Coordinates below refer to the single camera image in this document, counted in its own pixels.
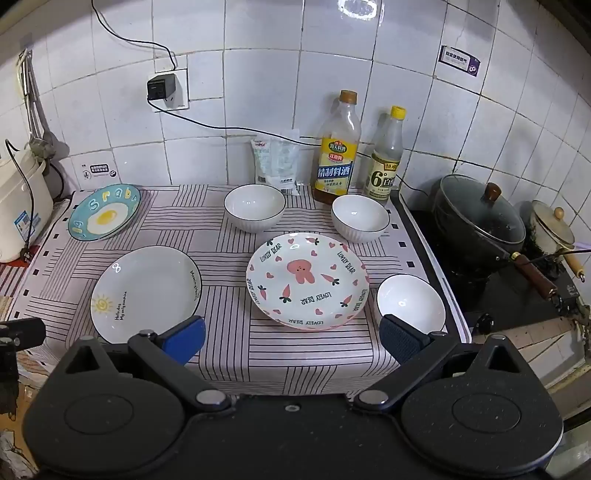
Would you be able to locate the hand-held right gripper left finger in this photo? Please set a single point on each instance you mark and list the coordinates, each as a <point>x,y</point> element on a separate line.
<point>190,336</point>

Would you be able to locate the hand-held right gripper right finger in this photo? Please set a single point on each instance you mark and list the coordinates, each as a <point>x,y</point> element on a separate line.
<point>405,340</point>

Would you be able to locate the white bowl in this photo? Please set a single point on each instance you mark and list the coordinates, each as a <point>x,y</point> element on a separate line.
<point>255,207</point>
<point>360,219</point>
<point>408,300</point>

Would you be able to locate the pink bear print plate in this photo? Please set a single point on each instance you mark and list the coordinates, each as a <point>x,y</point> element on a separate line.
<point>307,281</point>

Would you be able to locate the blue fried egg plate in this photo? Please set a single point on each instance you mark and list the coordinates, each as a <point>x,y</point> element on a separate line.
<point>104,214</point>

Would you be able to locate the striped tablecloth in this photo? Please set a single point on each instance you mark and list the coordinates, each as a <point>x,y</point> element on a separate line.
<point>231,332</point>

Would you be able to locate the white plate with sun print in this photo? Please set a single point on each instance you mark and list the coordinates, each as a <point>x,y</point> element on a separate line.
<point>147,286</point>

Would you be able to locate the black stove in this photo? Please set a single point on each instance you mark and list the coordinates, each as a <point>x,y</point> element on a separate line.
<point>461,297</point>

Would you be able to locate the white rice cooker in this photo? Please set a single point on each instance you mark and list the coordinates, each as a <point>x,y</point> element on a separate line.
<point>21,207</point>

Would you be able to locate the glass lid with wooden knob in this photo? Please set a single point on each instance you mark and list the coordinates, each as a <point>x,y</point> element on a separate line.
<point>480,212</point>

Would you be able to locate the clear vinegar bottle yellow cap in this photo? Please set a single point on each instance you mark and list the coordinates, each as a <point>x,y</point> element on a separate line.
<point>385,161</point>

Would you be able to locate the cream enamel pot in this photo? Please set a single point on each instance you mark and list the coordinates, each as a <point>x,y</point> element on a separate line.
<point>574,264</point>

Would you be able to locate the cream pot lid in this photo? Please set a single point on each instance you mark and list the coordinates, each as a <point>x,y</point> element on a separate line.
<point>551,226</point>

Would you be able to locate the white packet bottle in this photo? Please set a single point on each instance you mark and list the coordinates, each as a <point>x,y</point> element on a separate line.
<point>264,159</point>

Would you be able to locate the cooking wine bottle yellow label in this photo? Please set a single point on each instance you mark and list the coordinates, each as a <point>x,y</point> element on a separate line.
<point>337,157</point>

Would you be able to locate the clear plastic seasoning packet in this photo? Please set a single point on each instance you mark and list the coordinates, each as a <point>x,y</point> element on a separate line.
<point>288,161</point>

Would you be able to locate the hanging metal utensils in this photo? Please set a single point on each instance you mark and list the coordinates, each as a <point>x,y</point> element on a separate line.
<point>33,110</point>

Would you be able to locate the black power adapter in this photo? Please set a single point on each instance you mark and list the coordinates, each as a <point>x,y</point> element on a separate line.
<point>160,87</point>

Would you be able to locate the small white wall sticker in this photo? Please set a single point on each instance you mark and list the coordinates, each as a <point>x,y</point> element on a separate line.
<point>99,171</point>

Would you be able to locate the white wall socket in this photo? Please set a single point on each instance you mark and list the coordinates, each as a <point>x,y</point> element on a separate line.
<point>182,99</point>

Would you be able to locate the purple-edged wall sticker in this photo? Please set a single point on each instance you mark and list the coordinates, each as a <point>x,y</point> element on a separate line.
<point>460,61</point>

